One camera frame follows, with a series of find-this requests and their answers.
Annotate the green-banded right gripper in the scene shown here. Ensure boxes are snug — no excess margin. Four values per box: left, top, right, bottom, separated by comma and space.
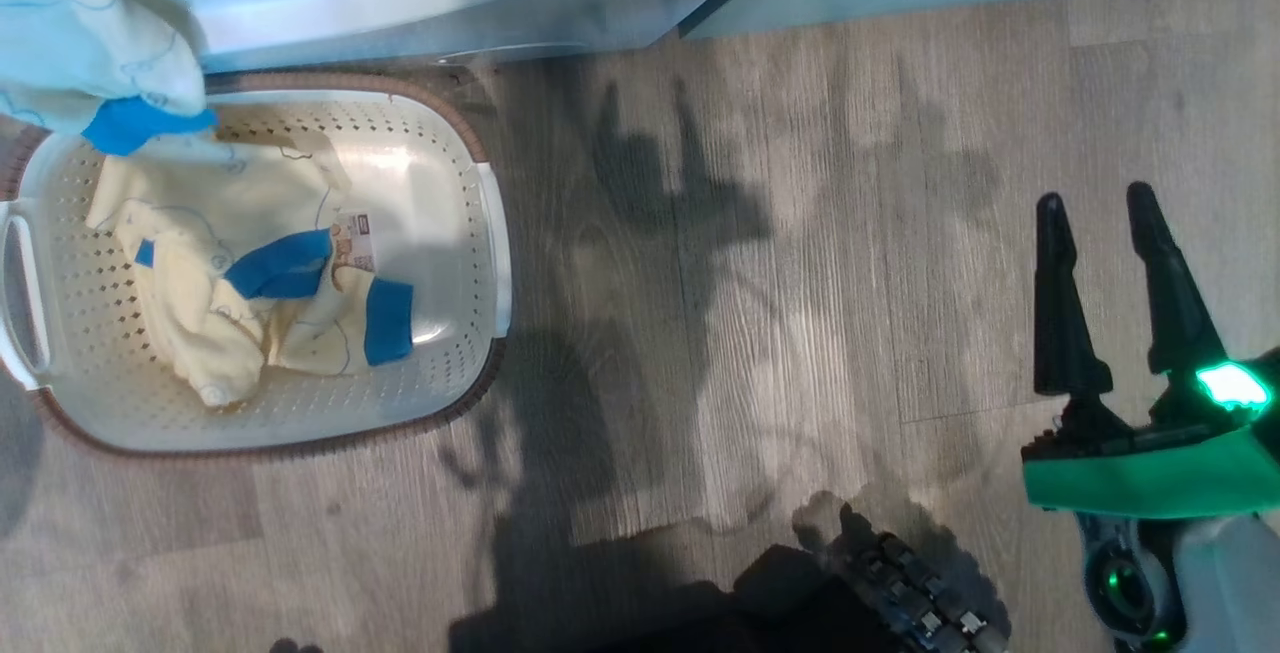
1020, 183, 1280, 519

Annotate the cream garment with blue cuffs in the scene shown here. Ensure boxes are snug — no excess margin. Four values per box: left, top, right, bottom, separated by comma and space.
0, 0, 218, 157
85, 138, 416, 409

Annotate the white perforated brown-rimmed laundry basket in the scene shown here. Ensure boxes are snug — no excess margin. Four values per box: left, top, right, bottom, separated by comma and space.
0, 73, 513, 459

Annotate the paper label in basket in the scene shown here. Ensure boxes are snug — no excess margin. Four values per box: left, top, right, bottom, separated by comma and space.
330, 215, 377, 274

